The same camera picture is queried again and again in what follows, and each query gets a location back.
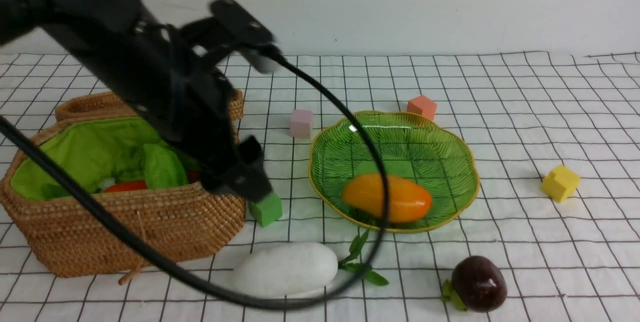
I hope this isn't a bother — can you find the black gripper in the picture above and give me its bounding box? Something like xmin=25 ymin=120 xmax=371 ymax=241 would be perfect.
xmin=130 ymin=25 xmax=274 ymax=202

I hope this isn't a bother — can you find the green toy cucumber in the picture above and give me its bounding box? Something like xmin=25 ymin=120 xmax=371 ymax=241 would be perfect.
xmin=142 ymin=143 xmax=189 ymax=190

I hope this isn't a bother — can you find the white toy radish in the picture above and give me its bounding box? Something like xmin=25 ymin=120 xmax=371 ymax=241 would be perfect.
xmin=230 ymin=242 xmax=338 ymax=299

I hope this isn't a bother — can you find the orange toy carrot with leaves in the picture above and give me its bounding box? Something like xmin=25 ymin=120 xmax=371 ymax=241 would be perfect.
xmin=102 ymin=170 xmax=201 ymax=193

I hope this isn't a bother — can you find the orange yellow toy mango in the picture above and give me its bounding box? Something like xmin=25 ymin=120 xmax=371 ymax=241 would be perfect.
xmin=342 ymin=173 xmax=433 ymax=224

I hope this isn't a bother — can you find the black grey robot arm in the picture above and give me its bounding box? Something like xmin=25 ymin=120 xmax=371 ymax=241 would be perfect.
xmin=1 ymin=0 xmax=274 ymax=202

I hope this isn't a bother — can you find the green foam cube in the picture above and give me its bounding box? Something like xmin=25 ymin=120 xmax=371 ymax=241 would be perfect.
xmin=247 ymin=192 xmax=283 ymax=228

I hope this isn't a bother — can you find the pink foam cube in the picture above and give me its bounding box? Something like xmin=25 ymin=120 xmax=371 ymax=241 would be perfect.
xmin=289 ymin=109 xmax=314 ymax=139

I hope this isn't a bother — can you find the woven rattan basket green lining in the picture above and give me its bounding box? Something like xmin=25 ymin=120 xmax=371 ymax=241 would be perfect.
xmin=0 ymin=91 xmax=246 ymax=286

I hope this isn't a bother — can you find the green glass leaf plate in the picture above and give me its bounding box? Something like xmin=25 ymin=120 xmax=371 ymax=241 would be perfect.
xmin=308 ymin=111 xmax=481 ymax=233

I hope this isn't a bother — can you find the orange foam cube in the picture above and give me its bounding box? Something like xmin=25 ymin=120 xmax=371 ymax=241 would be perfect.
xmin=406 ymin=95 xmax=438 ymax=121

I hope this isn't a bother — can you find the white checkered tablecloth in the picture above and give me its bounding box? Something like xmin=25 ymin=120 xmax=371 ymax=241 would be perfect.
xmin=0 ymin=51 xmax=640 ymax=321

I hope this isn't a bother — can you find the dark purple toy mangosteen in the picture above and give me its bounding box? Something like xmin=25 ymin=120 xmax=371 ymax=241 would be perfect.
xmin=441 ymin=255 xmax=508 ymax=313

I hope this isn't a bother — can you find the yellow foam cube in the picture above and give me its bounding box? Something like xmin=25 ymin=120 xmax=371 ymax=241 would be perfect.
xmin=541 ymin=164 xmax=581 ymax=203

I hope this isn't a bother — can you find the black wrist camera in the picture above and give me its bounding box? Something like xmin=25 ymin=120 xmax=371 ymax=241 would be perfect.
xmin=179 ymin=0 xmax=282 ymax=74

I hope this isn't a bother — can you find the black cable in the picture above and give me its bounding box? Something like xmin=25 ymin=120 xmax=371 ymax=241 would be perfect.
xmin=0 ymin=44 xmax=391 ymax=311

